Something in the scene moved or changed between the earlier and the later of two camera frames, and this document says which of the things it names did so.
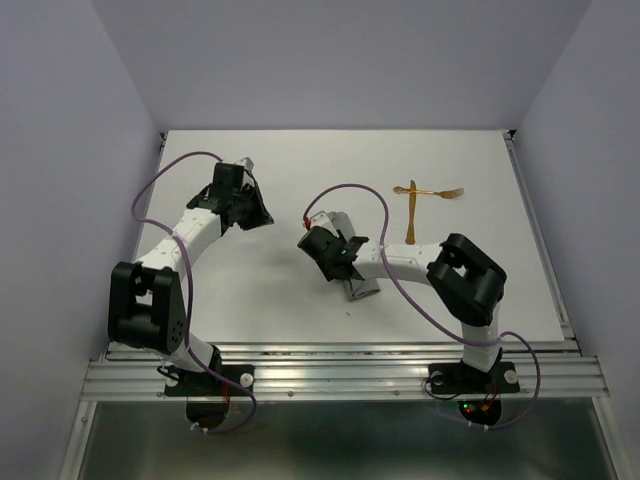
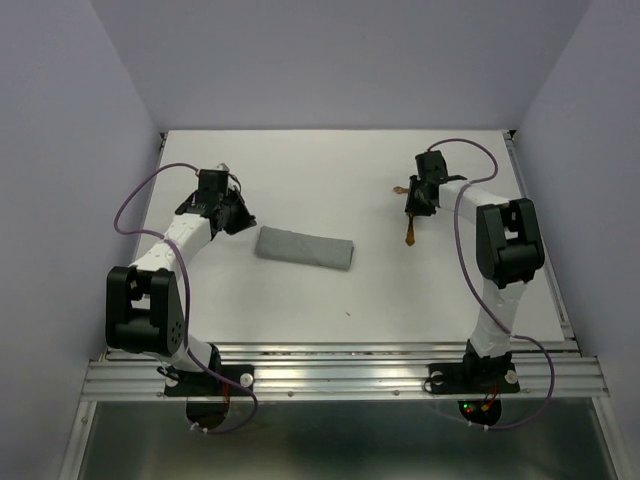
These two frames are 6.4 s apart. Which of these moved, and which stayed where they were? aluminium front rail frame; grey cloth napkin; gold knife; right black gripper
Moved: grey cloth napkin; right black gripper
Stayed: aluminium front rail frame; gold knife
